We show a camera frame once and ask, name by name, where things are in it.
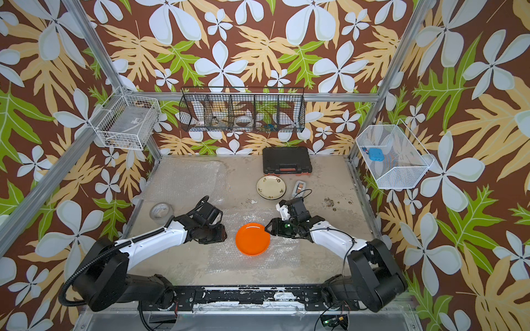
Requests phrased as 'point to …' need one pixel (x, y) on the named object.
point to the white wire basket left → (126, 121)
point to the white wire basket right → (395, 157)
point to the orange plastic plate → (252, 239)
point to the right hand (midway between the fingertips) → (267, 229)
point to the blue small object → (376, 154)
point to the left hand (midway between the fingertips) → (226, 234)
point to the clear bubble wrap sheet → (227, 256)
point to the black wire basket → (242, 109)
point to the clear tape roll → (161, 212)
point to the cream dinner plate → (271, 187)
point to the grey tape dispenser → (299, 187)
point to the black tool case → (286, 160)
